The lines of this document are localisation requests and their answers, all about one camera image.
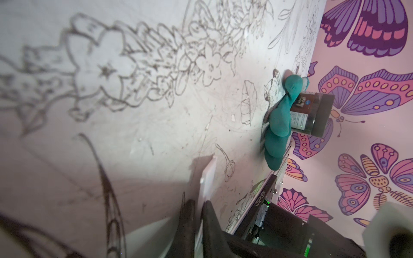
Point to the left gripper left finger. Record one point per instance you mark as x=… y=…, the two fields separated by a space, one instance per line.
x=183 y=244

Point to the dark labelled jar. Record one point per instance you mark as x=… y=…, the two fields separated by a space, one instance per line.
x=310 y=113

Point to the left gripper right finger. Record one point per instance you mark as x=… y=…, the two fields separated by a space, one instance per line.
x=219 y=244

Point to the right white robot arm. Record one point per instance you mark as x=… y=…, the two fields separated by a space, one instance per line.
x=269 y=231

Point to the green rubber glove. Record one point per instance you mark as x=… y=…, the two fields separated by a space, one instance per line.
x=277 y=135

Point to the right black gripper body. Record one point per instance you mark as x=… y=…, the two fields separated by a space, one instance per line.
x=390 y=233

